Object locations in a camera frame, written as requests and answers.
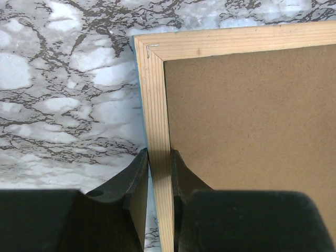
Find blue picture frame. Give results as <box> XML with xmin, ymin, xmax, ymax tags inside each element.
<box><xmin>132</xmin><ymin>20</ymin><xmax>335</xmax><ymax>251</ymax></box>

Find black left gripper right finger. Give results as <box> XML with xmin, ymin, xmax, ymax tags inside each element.
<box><xmin>171</xmin><ymin>150</ymin><xmax>335</xmax><ymax>251</ymax></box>

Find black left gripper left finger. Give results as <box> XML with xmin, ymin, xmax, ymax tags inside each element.
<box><xmin>1</xmin><ymin>149</ymin><xmax>149</xmax><ymax>251</ymax></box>

